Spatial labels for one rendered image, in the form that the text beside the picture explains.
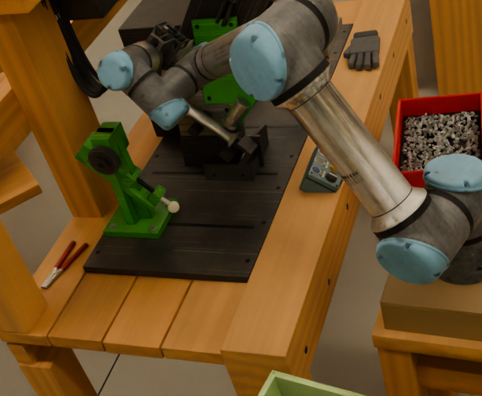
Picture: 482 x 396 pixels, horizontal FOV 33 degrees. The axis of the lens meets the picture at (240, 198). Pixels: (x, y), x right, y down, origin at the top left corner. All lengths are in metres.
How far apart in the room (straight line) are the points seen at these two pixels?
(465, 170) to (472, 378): 0.44
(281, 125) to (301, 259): 0.53
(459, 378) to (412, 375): 0.09
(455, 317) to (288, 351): 0.32
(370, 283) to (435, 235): 1.55
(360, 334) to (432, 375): 1.07
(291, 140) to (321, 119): 0.77
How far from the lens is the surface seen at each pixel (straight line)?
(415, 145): 2.03
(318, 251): 1.75
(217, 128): 1.97
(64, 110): 1.94
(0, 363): 3.20
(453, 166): 1.50
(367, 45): 2.39
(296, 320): 1.63
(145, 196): 1.91
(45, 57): 1.89
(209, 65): 1.65
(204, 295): 1.76
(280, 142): 2.10
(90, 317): 1.83
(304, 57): 1.31
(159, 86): 1.65
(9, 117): 1.92
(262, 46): 1.28
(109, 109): 4.38
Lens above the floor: 2.08
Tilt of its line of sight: 37 degrees down
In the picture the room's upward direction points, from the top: 17 degrees counter-clockwise
